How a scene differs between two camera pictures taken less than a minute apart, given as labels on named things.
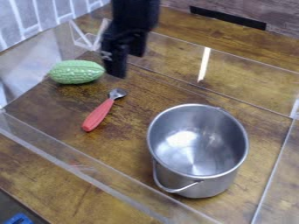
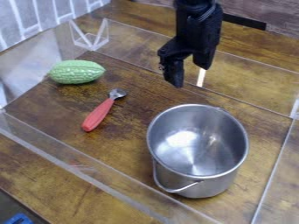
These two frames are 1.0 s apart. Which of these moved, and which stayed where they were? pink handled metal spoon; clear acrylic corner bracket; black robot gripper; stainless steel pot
Moved: black robot gripper
Stayed: clear acrylic corner bracket; pink handled metal spoon; stainless steel pot
